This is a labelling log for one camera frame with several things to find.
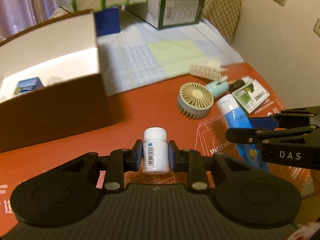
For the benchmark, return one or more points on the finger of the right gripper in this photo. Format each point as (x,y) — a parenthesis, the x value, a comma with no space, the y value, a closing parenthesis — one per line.
(288,118)
(293,137)

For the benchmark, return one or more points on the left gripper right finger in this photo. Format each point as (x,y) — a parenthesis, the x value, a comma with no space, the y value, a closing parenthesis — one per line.
(190,162)

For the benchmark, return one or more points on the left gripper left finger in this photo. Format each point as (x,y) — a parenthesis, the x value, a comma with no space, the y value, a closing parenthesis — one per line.
(121,161)

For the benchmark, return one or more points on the white pill bottle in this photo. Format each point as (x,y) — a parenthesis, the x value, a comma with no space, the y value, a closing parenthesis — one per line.
(155,151)

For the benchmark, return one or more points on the green white medicine box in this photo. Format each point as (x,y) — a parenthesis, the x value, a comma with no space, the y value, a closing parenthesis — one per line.
(250,96)

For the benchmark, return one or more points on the dark spray bottle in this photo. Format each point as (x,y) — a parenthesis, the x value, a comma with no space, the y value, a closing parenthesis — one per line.
(234,85)

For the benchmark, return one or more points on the mint handheld fan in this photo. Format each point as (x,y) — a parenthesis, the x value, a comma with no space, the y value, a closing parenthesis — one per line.
(195,100)

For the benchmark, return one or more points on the white hair claw clip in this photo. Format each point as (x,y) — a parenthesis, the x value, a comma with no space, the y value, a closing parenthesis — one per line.
(211,71)

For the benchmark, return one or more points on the blue medicine box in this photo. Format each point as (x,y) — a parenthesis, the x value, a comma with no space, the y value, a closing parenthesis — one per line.
(28,85)

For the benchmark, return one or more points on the white charger plug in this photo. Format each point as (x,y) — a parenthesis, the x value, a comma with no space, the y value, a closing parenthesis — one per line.
(53,80)

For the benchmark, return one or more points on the person right hand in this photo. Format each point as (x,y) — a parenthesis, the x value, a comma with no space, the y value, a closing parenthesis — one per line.
(315,175)

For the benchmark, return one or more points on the red Motul cardboard sheet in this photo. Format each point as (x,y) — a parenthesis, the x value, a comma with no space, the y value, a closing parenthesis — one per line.
(156,190)

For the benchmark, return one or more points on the brown storage box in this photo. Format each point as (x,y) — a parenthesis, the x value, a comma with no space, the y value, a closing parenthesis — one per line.
(64,47)

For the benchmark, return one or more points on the plaid blue green cloth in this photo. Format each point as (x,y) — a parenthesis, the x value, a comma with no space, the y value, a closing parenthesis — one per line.
(141,55)

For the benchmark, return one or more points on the quilted beige chair cover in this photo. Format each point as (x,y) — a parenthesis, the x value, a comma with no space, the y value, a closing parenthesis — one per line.
(223,15)

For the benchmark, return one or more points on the green white carton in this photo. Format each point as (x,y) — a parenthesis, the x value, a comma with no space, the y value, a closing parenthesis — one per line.
(163,14)

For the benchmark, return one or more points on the purple curtain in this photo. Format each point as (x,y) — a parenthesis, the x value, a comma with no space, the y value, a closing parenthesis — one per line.
(18,15)

